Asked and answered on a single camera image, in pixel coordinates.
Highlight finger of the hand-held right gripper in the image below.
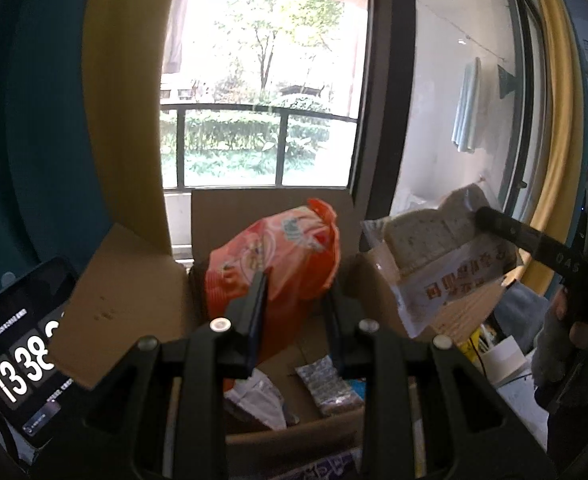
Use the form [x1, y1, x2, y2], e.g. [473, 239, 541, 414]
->
[475, 206, 588, 281]

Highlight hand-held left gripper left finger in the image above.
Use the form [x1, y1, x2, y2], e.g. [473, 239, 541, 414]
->
[39, 270, 269, 480]

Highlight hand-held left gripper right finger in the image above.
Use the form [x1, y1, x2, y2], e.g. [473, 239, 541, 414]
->
[321, 287, 557, 480]

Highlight orange snack bag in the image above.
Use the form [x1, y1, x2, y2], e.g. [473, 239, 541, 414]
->
[204, 197, 342, 366]

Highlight clear bread packet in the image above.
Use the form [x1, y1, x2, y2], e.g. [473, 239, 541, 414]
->
[361, 182, 524, 338]

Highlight cardboard box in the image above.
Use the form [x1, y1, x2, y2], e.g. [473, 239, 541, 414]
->
[49, 187, 524, 480]

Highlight person's right forearm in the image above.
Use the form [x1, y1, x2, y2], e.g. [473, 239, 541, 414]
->
[531, 305, 588, 480]

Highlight person's right hand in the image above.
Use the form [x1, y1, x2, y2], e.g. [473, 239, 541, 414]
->
[568, 318, 588, 353]

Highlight silver snack packet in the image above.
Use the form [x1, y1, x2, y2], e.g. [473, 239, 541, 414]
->
[294, 355, 365, 417]

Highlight grey blue cloth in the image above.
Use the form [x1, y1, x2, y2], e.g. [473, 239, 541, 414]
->
[494, 282, 549, 341]

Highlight white snack packet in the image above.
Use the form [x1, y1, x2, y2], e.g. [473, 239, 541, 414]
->
[223, 367, 287, 431]

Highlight small white box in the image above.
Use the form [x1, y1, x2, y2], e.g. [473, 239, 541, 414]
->
[481, 337, 529, 386]

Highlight yellow bag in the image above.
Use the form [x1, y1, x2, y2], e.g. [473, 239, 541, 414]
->
[454, 330, 479, 361]

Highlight white papers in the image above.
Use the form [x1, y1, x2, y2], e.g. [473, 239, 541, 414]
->
[494, 375, 549, 451]

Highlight yellow curtain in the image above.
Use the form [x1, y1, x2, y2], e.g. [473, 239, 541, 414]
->
[81, 0, 195, 261]
[521, 0, 587, 291]

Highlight purple patterned packet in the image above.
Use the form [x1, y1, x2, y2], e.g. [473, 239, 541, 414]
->
[274, 447, 365, 480]

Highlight hanging white garment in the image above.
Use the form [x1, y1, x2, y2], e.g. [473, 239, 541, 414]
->
[451, 57, 482, 153]

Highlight dark hanging cloth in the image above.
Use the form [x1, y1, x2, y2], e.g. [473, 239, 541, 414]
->
[496, 64, 517, 101]

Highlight black balcony railing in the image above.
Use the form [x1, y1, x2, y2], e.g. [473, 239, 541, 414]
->
[160, 102, 359, 191]

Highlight black tablet with clock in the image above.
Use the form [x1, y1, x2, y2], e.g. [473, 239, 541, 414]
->
[0, 256, 82, 451]

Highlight teal curtain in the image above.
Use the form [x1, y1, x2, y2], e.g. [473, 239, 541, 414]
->
[0, 0, 115, 301]

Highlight hanging pale blue shirt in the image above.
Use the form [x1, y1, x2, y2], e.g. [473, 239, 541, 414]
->
[163, 0, 195, 76]

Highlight dark window frame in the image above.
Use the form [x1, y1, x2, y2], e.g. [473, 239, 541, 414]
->
[349, 0, 417, 221]

